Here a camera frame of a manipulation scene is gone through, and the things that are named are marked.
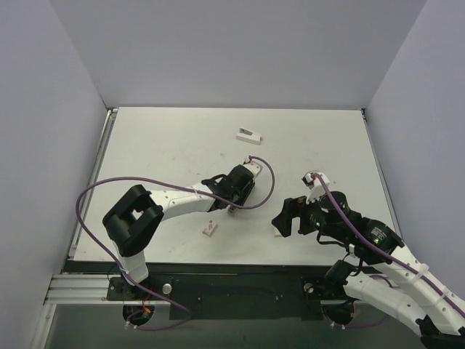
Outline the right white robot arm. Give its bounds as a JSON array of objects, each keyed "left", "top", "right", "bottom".
[{"left": 272, "top": 189, "right": 464, "bottom": 348}]

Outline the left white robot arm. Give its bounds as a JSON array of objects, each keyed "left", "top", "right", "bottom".
[{"left": 102, "top": 161, "right": 262, "bottom": 300}]

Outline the printed staple box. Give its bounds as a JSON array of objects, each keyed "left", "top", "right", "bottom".
[{"left": 201, "top": 220, "right": 219, "bottom": 238}]

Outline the white staple box sleeve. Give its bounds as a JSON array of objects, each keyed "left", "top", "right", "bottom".
[{"left": 235, "top": 127, "right": 263, "bottom": 145}]

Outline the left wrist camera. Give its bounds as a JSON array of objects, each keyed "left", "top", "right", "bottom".
[{"left": 242, "top": 156, "right": 263, "bottom": 181}]

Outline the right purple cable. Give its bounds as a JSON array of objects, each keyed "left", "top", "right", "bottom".
[{"left": 314, "top": 172, "right": 465, "bottom": 330}]

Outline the purple cable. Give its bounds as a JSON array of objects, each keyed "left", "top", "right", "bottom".
[
  {"left": 314, "top": 172, "right": 465, "bottom": 330},
  {"left": 76, "top": 156, "right": 276, "bottom": 331}
]

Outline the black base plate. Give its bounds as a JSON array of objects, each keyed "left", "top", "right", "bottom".
[{"left": 64, "top": 260, "right": 361, "bottom": 323}]

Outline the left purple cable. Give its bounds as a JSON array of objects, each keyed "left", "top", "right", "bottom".
[{"left": 76, "top": 156, "right": 276, "bottom": 331}]

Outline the aluminium frame rail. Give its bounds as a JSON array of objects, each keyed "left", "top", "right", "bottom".
[{"left": 43, "top": 274, "right": 171, "bottom": 305}]

